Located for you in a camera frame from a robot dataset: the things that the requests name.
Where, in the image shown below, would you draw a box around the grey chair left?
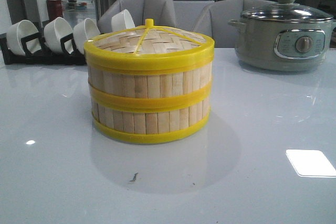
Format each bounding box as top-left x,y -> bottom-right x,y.
97,0 -> 177,33

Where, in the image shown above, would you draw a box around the woven bamboo steamer lid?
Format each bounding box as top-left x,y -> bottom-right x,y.
84,19 -> 215,75

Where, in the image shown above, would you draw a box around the glass pot lid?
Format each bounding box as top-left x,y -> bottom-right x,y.
241,0 -> 333,23

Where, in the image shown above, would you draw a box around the grey electric cooking pot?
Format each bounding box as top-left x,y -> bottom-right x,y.
228,18 -> 335,71

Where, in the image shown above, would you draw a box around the bamboo steamer tray yellow rims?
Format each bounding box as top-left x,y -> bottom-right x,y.
88,62 -> 212,112

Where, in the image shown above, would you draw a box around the white bowl far right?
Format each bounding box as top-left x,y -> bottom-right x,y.
111,9 -> 135,32

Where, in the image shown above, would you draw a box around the grey chair right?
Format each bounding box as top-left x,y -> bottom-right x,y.
192,0 -> 272,48

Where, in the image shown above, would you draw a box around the black dish rack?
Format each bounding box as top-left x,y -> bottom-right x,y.
1,32 -> 86,65

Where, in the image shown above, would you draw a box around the red trash bin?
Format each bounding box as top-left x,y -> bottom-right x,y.
46,0 -> 63,21

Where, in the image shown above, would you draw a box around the grey chair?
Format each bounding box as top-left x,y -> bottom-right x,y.
192,0 -> 272,48
97,0 -> 177,33

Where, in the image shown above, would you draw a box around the white bowl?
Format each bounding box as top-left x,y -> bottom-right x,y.
6,19 -> 39,56
111,9 -> 135,32
44,17 -> 73,54
73,18 -> 101,54

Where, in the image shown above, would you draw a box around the white bowl far left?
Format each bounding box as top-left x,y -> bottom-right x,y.
6,19 -> 39,56

